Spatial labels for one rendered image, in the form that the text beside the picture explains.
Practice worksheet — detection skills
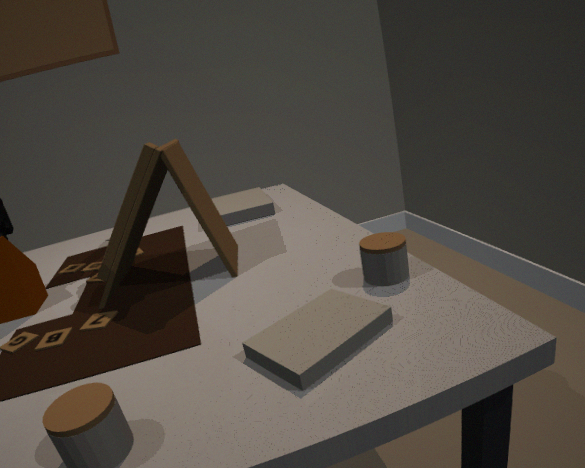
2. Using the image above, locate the grey cylindrical container with tan lid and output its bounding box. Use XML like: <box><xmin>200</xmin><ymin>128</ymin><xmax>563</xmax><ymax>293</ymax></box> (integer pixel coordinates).
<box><xmin>359</xmin><ymin>232</ymin><xmax>409</xmax><ymax>286</ymax></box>
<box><xmin>42</xmin><ymin>382</ymin><xmax>134</xmax><ymax>468</ymax></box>

